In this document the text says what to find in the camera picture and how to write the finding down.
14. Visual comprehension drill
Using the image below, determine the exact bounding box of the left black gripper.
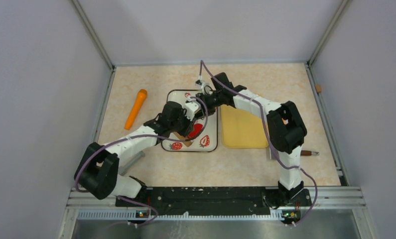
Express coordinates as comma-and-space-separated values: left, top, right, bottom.
169, 108, 196, 137

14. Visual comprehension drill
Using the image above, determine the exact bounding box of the red dough disc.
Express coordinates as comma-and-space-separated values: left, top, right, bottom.
186, 123, 203, 139

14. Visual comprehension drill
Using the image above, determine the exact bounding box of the wooden double-ended rolling pin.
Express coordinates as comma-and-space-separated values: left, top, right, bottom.
173, 132, 193, 147

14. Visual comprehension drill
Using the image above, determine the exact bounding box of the strawberry print white tray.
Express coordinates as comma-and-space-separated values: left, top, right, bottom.
161, 89, 218, 152

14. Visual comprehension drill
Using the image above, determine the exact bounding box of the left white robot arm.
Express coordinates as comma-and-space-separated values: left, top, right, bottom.
74, 101, 203, 206

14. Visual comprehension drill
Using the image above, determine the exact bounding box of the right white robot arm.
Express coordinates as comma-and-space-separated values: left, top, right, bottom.
195, 72, 307, 205

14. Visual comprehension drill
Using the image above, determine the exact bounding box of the orange toy carrot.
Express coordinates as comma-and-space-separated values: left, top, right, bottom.
124, 89, 147, 130

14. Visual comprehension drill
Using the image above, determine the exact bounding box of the yellow plastic tray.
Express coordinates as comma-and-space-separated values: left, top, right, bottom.
220, 105, 268, 149

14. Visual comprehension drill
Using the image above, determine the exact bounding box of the grey plastic bolt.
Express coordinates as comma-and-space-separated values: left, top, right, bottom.
118, 151, 145, 176

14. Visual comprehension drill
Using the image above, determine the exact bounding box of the small wooden peg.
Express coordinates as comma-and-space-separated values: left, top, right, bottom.
314, 84, 322, 94

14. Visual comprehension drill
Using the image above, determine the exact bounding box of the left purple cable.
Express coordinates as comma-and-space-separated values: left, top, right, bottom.
74, 96, 209, 228

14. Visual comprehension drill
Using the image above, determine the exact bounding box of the purple cable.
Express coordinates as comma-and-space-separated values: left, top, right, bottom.
74, 96, 209, 228
199, 60, 318, 228

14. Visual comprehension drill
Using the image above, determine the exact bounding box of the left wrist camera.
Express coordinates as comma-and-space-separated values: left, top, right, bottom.
183, 101, 201, 120

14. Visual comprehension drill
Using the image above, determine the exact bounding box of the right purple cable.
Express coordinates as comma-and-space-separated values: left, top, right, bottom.
199, 60, 318, 228

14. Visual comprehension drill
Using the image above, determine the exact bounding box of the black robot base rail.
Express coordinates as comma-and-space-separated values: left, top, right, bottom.
115, 185, 312, 218

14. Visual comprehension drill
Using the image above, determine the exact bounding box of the metal spatula wooden handle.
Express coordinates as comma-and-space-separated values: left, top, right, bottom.
266, 146, 320, 161

